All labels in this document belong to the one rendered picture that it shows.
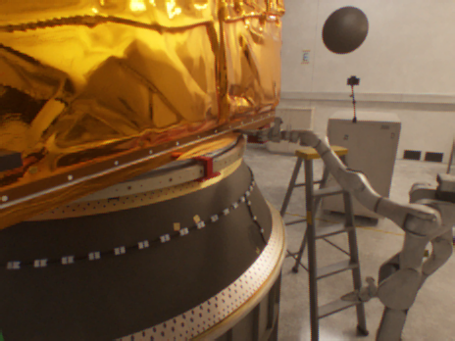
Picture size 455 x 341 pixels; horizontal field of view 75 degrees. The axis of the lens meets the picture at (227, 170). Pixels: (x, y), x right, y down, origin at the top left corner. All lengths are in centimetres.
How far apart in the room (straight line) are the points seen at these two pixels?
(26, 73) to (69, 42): 12
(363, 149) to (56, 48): 418
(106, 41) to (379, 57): 790
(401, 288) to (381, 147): 310
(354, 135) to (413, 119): 416
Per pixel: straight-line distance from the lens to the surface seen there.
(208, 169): 122
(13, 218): 81
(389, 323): 185
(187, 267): 120
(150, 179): 110
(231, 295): 131
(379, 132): 452
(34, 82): 75
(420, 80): 852
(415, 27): 856
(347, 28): 857
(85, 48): 82
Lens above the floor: 205
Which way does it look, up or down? 17 degrees down
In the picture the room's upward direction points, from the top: straight up
